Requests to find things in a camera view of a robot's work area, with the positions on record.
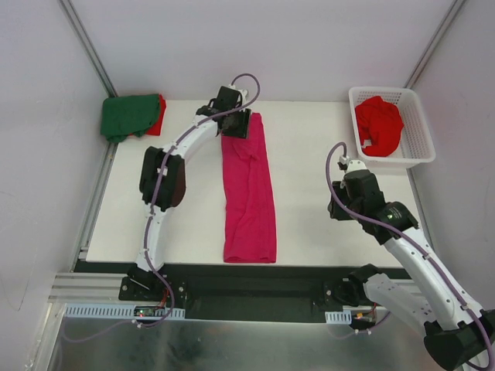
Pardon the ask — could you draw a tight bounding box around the pink t shirt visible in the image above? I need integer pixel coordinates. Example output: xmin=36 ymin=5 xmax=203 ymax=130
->
xmin=221 ymin=113 xmax=277 ymax=264

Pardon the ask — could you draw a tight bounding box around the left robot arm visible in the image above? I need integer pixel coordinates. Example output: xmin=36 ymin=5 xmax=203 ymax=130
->
xmin=128 ymin=84 xmax=251 ymax=301

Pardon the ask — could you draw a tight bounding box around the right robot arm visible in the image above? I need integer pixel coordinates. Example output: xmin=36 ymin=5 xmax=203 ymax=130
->
xmin=329 ymin=161 xmax=494 ymax=370

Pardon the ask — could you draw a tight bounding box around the red t shirt in basket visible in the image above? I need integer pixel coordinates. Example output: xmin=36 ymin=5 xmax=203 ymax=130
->
xmin=355 ymin=96 xmax=404 ymax=157

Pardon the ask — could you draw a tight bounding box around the white plastic laundry basket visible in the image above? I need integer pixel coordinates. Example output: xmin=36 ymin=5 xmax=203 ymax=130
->
xmin=348 ymin=87 xmax=436 ymax=168

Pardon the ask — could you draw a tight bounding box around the folded red t shirt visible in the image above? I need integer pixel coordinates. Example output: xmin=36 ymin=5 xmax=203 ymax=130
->
xmin=133 ymin=94 xmax=166 ymax=138

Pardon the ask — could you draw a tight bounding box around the folded green t shirt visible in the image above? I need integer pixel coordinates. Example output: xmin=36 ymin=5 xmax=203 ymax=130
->
xmin=100 ymin=94 xmax=162 ymax=143

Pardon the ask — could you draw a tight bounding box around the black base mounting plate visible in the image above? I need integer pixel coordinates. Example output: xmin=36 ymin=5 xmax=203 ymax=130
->
xmin=75 ymin=261 xmax=376 ymax=323

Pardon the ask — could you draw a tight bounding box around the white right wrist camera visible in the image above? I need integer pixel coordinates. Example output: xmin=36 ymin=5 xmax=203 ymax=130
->
xmin=337 ymin=155 xmax=367 ymax=173

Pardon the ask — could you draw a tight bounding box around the right white cable duct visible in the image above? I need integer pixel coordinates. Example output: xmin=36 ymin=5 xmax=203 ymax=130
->
xmin=324 ymin=309 xmax=376 ymax=325

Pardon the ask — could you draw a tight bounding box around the white cable duct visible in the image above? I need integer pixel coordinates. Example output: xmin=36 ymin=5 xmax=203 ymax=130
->
xmin=65 ymin=303 xmax=186 ymax=321
xmin=324 ymin=309 xmax=376 ymax=325

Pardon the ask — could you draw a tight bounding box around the left aluminium corner post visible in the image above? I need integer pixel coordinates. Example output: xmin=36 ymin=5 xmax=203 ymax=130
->
xmin=57 ymin=0 xmax=118 ymax=97

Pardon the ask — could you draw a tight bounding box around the aluminium corner post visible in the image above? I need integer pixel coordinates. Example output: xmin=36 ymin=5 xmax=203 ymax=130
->
xmin=57 ymin=0 xmax=118 ymax=97
xmin=404 ymin=0 xmax=469 ymax=89

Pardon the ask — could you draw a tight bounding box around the right aluminium corner post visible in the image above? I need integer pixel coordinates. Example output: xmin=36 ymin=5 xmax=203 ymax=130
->
xmin=404 ymin=0 xmax=469 ymax=89

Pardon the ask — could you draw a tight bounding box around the left white cable duct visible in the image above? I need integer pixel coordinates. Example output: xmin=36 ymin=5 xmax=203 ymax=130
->
xmin=65 ymin=303 xmax=186 ymax=321

